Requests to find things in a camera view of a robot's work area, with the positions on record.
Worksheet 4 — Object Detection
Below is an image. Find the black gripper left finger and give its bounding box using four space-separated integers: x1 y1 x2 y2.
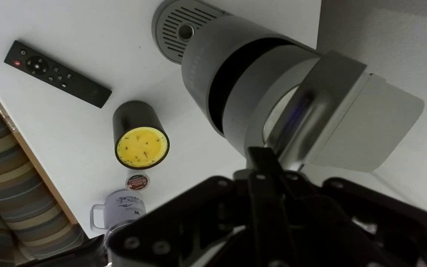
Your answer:
105 146 274 267

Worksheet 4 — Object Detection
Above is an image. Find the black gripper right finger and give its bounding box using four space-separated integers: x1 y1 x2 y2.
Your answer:
264 146 427 267

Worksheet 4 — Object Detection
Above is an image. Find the grey coffee maker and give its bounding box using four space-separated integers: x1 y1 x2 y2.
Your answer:
151 0 427 175

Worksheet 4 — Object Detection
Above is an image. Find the small coffee pod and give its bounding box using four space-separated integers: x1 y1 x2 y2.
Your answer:
126 172 151 193

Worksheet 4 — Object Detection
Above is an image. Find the white metal mug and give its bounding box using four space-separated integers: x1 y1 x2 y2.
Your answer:
90 189 147 235

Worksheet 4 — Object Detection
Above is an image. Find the black candle jar yellow wax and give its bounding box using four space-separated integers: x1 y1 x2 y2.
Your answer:
113 100 172 171

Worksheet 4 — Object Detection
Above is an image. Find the striped fabric sofa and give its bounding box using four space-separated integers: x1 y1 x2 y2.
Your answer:
0 80 89 267

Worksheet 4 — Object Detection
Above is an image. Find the black remote control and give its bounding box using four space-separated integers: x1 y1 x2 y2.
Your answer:
3 39 114 110

